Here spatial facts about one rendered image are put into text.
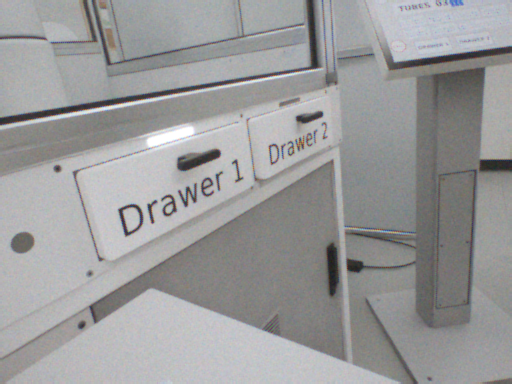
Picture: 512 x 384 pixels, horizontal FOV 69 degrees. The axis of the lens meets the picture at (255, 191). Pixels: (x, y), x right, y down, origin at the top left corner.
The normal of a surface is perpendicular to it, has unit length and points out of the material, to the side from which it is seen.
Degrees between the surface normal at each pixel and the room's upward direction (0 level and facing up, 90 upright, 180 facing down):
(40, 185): 90
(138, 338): 0
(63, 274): 90
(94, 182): 90
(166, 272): 90
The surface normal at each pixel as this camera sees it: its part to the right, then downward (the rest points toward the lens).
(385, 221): -0.48, 0.33
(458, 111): 0.07, 0.31
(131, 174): 0.80, 0.09
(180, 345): -0.13, -0.94
